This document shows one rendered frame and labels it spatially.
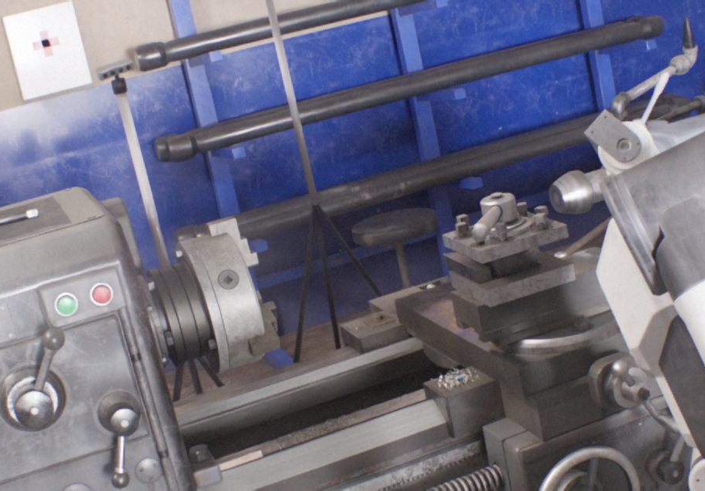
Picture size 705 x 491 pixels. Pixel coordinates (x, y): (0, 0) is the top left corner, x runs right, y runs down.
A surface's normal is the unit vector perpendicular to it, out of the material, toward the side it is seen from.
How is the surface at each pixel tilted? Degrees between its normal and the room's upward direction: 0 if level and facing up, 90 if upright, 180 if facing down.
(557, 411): 90
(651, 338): 112
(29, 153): 90
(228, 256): 39
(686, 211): 60
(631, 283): 79
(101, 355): 90
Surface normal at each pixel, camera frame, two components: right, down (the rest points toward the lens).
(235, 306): 0.29, 0.02
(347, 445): 0.02, -0.66
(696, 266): -0.57, -0.07
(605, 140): -0.37, -0.18
